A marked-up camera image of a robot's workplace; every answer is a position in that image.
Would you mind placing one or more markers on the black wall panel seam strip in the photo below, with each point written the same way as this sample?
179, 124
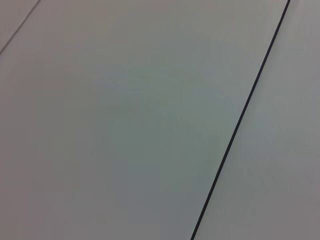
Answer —
240, 120

